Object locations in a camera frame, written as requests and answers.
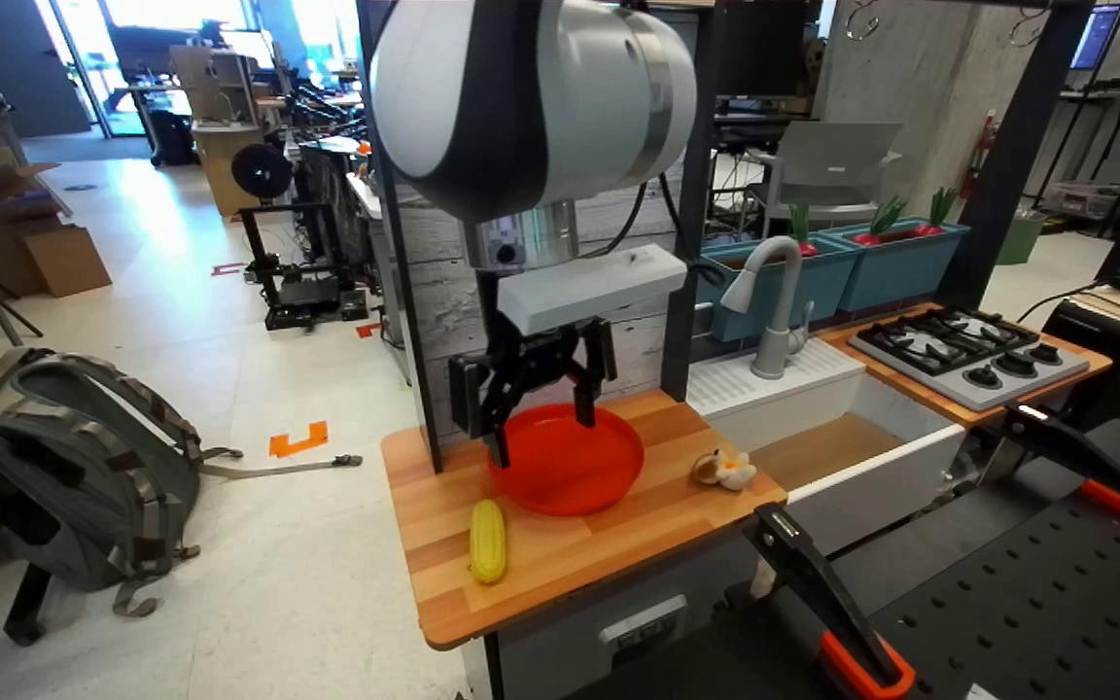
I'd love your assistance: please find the small cream toy garlic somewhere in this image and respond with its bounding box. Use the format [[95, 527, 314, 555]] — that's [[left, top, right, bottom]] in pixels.
[[694, 447, 759, 493]]

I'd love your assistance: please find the black orange clamp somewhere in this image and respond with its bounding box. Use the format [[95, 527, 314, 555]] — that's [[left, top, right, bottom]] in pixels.
[[957, 405, 1120, 519], [745, 506, 920, 700]]

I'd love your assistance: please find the cardboard box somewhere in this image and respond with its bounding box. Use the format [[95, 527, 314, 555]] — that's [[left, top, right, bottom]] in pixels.
[[0, 217, 109, 297]]

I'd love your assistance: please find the black orange clamp near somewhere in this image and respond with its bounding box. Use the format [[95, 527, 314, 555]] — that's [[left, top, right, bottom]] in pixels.
[[745, 506, 920, 700]]

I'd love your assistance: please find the grey backpack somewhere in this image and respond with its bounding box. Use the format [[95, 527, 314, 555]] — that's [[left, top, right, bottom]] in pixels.
[[0, 348, 234, 620]]

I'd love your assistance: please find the black perforated table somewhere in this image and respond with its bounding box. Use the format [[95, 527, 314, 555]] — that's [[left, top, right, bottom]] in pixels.
[[576, 419, 1120, 700]]

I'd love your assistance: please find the red radish toy left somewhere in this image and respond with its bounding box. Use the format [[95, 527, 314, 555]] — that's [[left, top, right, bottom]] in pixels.
[[790, 204, 819, 257]]

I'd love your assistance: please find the red radish toy right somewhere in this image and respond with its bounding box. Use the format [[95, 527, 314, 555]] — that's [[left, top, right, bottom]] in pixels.
[[855, 196, 907, 244]]

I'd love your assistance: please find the orange plate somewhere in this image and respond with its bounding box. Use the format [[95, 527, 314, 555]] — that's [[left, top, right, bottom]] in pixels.
[[489, 405, 646, 519]]

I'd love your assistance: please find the red radish toy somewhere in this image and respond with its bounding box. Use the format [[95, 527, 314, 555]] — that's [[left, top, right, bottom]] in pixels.
[[855, 196, 907, 244], [790, 204, 819, 257]]

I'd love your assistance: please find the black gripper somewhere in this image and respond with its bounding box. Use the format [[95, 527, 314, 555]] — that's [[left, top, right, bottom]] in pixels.
[[448, 318, 618, 467]]

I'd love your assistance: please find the toy gas stove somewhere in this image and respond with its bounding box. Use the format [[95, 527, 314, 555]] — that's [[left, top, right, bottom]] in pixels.
[[851, 309, 1091, 414]]

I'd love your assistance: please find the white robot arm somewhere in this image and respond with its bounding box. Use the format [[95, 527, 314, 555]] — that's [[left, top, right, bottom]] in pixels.
[[371, 0, 697, 461]]

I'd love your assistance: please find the black orange clamp far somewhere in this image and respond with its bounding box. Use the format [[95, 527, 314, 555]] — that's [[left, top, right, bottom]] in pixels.
[[957, 405, 1120, 519]]

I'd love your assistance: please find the grey toy faucet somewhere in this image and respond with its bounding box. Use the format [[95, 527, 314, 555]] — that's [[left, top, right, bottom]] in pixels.
[[720, 238, 803, 382]]

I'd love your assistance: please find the teal planter box right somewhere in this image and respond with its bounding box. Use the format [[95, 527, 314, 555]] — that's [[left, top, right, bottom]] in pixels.
[[828, 222, 965, 316]]

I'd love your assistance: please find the white toy sink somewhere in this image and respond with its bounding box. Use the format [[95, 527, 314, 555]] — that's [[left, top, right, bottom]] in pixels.
[[688, 338, 965, 552]]

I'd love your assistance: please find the teal planter box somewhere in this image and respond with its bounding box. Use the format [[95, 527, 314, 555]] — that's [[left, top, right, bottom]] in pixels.
[[828, 222, 965, 316], [697, 235, 855, 349]]

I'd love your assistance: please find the teal planter box left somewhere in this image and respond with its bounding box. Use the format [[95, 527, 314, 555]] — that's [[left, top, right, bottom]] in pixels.
[[697, 235, 855, 349]]

